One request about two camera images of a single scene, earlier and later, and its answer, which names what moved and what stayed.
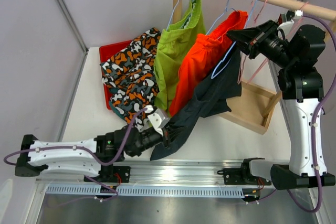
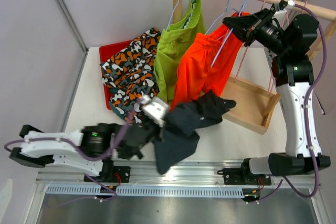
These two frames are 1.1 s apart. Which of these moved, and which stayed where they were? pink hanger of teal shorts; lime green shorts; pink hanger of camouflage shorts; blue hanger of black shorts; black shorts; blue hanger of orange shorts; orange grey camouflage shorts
Moved: black shorts; pink hanger of teal shorts; pink hanger of camouflage shorts; blue hanger of black shorts
Stayed: blue hanger of orange shorts; lime green shorts; orange grey camouflage shorts
